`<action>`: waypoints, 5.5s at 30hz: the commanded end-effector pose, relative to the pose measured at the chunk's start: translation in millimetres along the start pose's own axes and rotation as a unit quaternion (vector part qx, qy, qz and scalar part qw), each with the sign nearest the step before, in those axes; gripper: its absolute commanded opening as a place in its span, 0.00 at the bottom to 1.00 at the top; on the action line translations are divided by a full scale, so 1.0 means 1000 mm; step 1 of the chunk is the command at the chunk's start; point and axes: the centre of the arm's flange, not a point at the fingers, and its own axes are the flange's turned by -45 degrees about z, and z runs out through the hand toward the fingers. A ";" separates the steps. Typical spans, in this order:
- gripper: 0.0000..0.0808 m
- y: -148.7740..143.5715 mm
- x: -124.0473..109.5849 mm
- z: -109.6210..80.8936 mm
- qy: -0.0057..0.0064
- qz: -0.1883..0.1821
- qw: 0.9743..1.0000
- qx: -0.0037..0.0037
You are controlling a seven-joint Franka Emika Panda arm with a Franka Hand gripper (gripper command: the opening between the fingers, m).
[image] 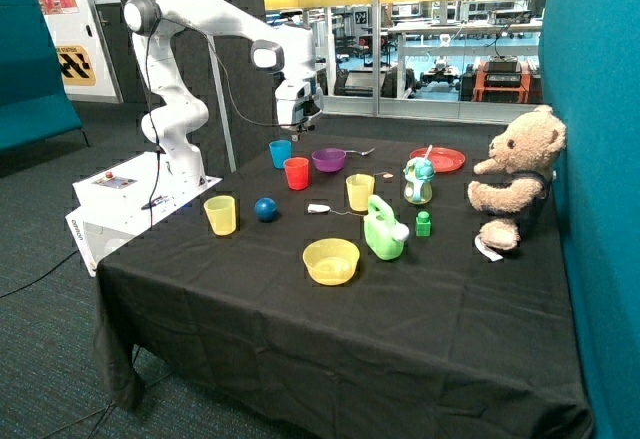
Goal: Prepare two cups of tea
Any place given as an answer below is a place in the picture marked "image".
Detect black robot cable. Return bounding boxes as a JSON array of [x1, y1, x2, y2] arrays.
[[141, 18, 296, 212]]

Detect green toy block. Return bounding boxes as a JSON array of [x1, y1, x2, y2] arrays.
[[415, 211, 432, 237]]

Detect red plastic plate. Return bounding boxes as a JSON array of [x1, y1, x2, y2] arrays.
[[427, 146, 466, 173]]

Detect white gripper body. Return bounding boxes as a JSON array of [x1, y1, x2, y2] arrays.
[[275, 79, 324, 127]]

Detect black tablecloth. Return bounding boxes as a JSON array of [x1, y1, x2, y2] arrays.
[[93, 153, 595, 438]]

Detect yellow cup near centre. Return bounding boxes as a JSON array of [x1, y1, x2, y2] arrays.
[[345, 174, 375, 212]]

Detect teal baby sippy cup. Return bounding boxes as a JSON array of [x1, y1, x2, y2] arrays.
[[403, 145, 435, 205]]

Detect white tea bag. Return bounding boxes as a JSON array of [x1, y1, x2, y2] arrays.
[[307, 203, 363, 217]]

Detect teal partition wall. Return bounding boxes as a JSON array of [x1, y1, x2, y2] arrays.
[[540, 0, 639, 438]]

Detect yellow cup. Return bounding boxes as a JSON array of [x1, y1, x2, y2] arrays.
[[204, 195, 236, 236], [345, 174, 375, 212]]

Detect green toy watering can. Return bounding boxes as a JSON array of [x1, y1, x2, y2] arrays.
[[363, 194, 410, 261]]

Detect red plastic cup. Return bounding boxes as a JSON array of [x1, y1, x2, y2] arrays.
[[284, 157, 310, 191]]

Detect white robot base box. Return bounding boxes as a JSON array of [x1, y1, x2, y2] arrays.
[[66, 152, 221, 276]]

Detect brown teddy bear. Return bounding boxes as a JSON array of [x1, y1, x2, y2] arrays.
[[467, 105, 566, 260]]

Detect blue plastic cup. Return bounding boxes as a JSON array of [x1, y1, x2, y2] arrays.
[[269, 139, 292, 170]]

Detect yellow black wall sign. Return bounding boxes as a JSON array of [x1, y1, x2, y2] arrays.
[[56, 45, 96, 87]]

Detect dark blue ball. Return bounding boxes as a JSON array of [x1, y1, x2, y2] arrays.
[[254, 197, 279, 223]]

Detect yellow cup on left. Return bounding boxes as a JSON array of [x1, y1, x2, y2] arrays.
[[204, 195, 236, 236]]

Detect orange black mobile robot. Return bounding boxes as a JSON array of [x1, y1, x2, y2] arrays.
[[459, 56, 543, 105]]

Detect metal spoon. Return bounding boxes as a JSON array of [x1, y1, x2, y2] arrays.
[[344, 148, 375, 156]]

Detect teal bench seat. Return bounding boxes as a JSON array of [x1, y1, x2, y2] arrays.
[[1, 0, 83, 152]]

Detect purple plastic bowl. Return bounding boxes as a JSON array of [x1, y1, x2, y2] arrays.
[[312, 148, 346, 173]]

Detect black floor cable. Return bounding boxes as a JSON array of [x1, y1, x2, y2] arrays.
[[0, 248, 81, 300]]

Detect yellow plastic bowl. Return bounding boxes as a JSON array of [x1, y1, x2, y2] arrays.
[[302, 238, 360, 286]]

